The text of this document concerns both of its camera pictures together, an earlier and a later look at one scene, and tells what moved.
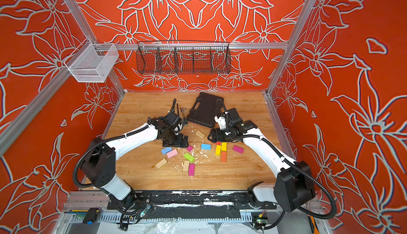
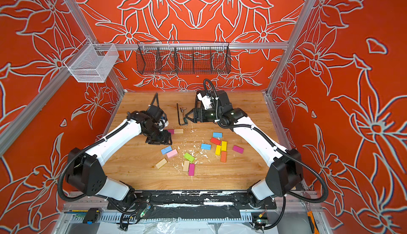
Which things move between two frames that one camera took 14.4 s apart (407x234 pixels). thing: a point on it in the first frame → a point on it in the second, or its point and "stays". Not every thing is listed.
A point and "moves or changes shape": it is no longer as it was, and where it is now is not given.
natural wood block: [200, 134] moves or changes shape
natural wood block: [186, 165] stays
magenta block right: [238, 149] stays
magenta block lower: [192, 168] stays
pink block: [171, 153] stays
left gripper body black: [176, 140] → [160, 137]
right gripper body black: [227, 134] → [210, 115]
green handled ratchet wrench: [185, 119] stays
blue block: [166, 150] stays
